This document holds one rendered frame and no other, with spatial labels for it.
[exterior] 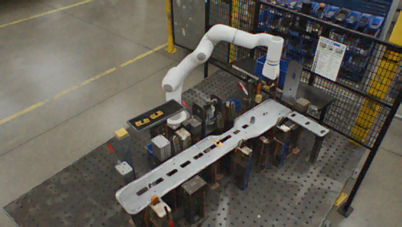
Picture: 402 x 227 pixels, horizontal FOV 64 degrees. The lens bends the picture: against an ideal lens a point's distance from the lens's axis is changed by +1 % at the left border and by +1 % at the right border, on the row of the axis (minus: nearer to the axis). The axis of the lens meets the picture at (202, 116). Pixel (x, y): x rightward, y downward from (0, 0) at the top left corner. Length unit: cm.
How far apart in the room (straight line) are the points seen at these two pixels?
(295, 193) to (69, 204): 148
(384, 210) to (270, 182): 139
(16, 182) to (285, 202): 253
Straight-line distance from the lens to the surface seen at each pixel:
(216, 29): 203
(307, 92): 262
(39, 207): 234
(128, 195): 183
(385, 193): 353
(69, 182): 242
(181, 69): 224
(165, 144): 191
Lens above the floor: 242
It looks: 38 degrees down
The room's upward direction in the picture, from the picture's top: 1 degrees clockwise
